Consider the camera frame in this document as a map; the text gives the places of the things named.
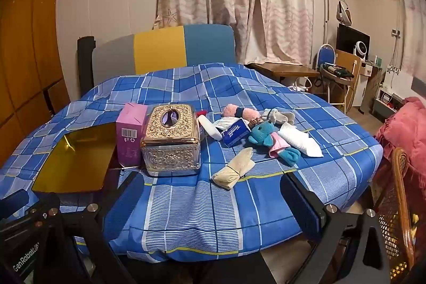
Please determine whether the wicker chair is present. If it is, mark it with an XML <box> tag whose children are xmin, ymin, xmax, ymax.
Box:
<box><xmin>371</xmin><ymin>147</ymin><xmax>420</xmax><ymax>281</ymax></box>

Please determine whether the white power strip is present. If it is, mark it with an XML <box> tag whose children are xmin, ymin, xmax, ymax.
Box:
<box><xmin>291</xmin><ymin>76</ymin><xmax>312</xmax><ymax>93</ymax></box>

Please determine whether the black bed post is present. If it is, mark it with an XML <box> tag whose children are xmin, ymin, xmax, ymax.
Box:
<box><xmin>77</xmin><ymin>35</ymin><xmax>97</xmax><ymax>98</ymax></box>

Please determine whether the small storage rack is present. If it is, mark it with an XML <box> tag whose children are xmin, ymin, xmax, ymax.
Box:
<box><xmin>373</xmin><ymin>88</ymin><xmax>405</xmax><ymax>120</ymax></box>

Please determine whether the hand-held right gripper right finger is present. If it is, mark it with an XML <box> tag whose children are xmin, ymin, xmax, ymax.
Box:
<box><xmin>276</xmin><ymin>172</ymin><xmax>390</xmax><ymax>284</ymax></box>

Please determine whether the blue plaid blanket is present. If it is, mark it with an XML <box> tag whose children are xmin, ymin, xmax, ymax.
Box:
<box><xmin>0</xmin><ymin>63</ymin><xmax>383</xmax><ymax>263</ymax></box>

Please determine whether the white towel roll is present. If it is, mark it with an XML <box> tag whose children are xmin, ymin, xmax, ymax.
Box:
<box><xmin>199</xmin><ymin>114</ymin><xmax>222</xmax><ymax>141</ymax></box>

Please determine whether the blue plush toy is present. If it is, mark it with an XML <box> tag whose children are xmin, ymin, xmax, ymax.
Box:
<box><xmin>244</xmin><ymin>121</ymin><xmax>302</xmax><ymax>167</ymax></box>

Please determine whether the grey yellow blue headboard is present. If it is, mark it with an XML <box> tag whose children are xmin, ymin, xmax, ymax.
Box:
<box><xmin>91</xmin><ymin>24</ymin><xmax>235</xmax><ymax>75</ymax></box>

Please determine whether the blue tissue pack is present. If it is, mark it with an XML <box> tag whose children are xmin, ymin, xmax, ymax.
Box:
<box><xmin>221</xmin><ymin>119</ymin><xmax>252</xmax><ymax>148</ymax></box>

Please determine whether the pale side curtain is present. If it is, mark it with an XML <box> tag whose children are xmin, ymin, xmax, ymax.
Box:
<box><xmin>394</xmin><ymin>0</ymin><xmax>426</xmax><ymax>78</ymax></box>

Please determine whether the wooden desk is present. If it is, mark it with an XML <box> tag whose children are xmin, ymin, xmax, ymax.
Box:
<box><xmin>246</xmin><ymin>62</ymin><xmax>320</xmax><ymax>85</ymax></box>

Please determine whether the gold tin box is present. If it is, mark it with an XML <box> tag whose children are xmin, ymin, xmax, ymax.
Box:
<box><xmin>31</xmin><ymin>122</ymin><xmax>125</xmax><ymax>195</ymax></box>

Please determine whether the pink quilt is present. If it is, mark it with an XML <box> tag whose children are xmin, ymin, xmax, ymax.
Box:
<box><xmin>374</xmin><ymin>97</ymin><xmax>426</xmax><ymax>205</ymax></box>

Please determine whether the black monitor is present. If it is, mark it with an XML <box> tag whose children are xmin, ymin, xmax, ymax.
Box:
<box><xmin>335</xmin><ymin>23</ymin><xmax>371</xmax><ymax>55</ymax></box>

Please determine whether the cream knit sock blue stripe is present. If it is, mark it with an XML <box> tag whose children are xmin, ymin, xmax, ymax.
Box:
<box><xmin>261</xmin><ymin>108</ymin><xmax>297</xmax><ymax>125</ymax></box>

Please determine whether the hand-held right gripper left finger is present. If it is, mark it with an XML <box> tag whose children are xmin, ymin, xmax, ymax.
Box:
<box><xmin>47</xmin><ymin>171</ymin><xmax>145</xmax><ymax>284</ymax></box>

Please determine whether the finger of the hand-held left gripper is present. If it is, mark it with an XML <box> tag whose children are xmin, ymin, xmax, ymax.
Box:
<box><xmin>0</xmin><ymin>190</ymin><xmax>30</xmax><ymax>211</ymax></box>

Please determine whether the beige stocking bundle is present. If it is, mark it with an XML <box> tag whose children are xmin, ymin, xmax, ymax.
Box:
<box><xmin>211</xmin><ymin>147</ymin><xmax>256</xmax><ymax>190</ymax></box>

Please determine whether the white waffle cloth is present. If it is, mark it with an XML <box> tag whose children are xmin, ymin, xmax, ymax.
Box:
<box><xmin>278</xmin><ymin>122</ymin><xmax>324</xmax><ymax>158</ymax></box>

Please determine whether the pink cardboard box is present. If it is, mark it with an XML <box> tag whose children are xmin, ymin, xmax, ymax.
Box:
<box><xmin>116</xmin><ymin>102</ymin><xmax>149</xmax><ymax>168</ymax></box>

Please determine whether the wooden wardrobe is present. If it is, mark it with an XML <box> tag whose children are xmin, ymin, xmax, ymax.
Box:
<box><xmin>0</xmin><ymin>0</ymin><xmax>82</xmax><ymax>165</ymax></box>

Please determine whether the garment steamer stand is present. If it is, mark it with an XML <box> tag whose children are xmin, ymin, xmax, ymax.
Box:
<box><xmin>323</xmin><ymin>0</ymin><xmax>343</xmax><ymax>48</ymax></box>

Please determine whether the ironing board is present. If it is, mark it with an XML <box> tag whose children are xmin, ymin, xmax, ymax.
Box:
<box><xmin>318</xmin><ymin>63</ymin><xmax>358</xmax><ymax>113</ymax></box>

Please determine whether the wooden cabinet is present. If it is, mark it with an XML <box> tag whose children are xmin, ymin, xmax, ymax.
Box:
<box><xmin>358</xmin><ymin>58</ymin><xmax>383</xmax><ymax>115</ymax></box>

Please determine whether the ornate gold tissue box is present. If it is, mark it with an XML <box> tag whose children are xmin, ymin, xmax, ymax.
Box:
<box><xmin>140</xmin><ymin>104</ymin><xmax>202</xmax><ymax>177</ymax></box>

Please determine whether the blue folding chair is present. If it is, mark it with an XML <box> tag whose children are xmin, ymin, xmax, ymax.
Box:
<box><xmin>314</xmin><ymin>44</ymin><xmax>337</xmax><ymax>105</ymax></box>

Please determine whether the pink fuzzy sock roll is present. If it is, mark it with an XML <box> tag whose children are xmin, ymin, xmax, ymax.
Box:
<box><xmin>223</xmin><ymin>104</ymin><xmax>258</xmax><ymax>121</ymax></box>

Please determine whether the white desk fan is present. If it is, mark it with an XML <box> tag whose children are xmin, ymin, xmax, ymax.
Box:
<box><xmin>353</xmin><ymin>40</ymin><xmax>367</xmax><ymax>58</ymax></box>

